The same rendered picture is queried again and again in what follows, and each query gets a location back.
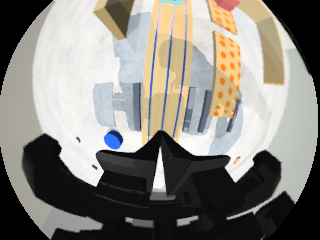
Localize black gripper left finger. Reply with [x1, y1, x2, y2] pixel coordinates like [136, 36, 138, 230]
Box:
[95, 131, 163, 197]

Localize blue cylinder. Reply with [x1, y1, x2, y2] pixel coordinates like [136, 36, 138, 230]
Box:
[104, 131, 124, 149]

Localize light blue labelled cube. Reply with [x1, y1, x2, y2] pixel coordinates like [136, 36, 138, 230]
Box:
[160, 0, 183, 5]

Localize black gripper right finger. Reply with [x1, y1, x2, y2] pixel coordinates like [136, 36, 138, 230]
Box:
[161, 131, 231, 197]

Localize long tan strip with blue lines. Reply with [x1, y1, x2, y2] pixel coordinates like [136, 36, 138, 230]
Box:
[141, 0, 193, 145]

